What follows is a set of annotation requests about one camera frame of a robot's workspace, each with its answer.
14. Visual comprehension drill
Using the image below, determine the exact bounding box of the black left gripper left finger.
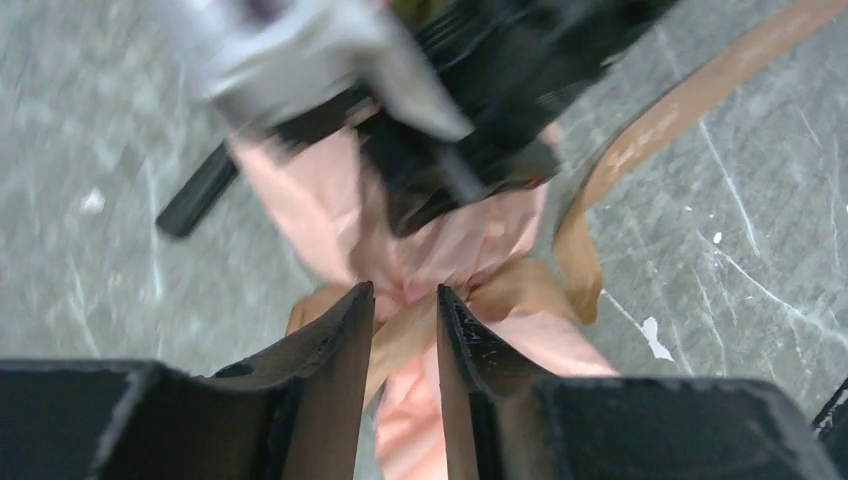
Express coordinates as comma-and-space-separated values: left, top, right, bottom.
1, 282, 374, 479

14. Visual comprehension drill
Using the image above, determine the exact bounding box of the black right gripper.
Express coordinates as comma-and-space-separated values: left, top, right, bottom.
156, 1, 673, 238

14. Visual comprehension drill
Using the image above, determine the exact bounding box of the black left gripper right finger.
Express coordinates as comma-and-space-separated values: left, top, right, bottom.
437, 286, 842, 479

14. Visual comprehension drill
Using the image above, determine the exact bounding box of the brown ribbon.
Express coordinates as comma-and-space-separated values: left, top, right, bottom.
284, 0, 848, 405

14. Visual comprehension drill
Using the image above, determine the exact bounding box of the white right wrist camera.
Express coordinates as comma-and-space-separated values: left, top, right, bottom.
149, 1, 473, 142

